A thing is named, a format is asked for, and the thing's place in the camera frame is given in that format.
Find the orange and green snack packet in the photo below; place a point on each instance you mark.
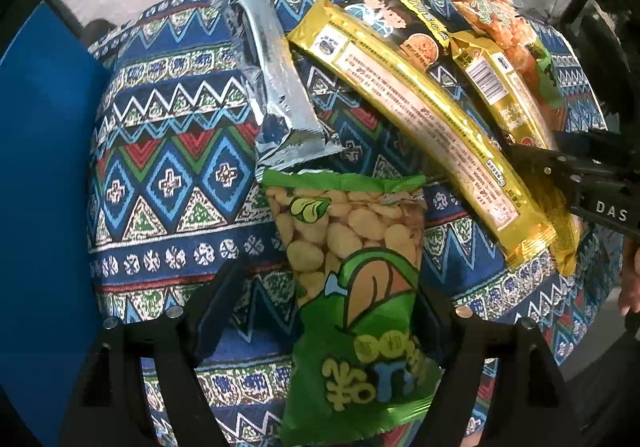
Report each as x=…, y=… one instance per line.
x=520, y=42

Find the slim yellow biscuit packet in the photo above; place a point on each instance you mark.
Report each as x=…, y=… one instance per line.
x=505, y=92

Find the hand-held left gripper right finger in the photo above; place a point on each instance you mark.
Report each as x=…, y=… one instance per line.
x=475, y=362

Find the green pea snack packet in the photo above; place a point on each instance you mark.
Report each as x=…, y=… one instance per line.
x=360, y=327

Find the black cartoon snack packet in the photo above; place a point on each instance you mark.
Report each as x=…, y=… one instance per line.
x=400, y=22

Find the large yellow biscuit packet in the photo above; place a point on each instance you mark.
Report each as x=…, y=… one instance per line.
x=425, y=117

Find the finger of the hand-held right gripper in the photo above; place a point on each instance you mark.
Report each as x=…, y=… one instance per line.
x=537, y=162
x=590, y=144

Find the silver foil snack packet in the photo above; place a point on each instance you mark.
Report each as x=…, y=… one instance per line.
x=280, y=92

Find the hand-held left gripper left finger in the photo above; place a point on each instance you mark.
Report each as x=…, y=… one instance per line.
x=212, y=327

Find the blue cardboard box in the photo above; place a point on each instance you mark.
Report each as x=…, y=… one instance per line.
x=45, y=177

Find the person's right hand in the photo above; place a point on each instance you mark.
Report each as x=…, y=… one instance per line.
x=632, y=282

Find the blue patterned tablecloth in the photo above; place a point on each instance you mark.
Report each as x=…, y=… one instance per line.
x=175, y=137

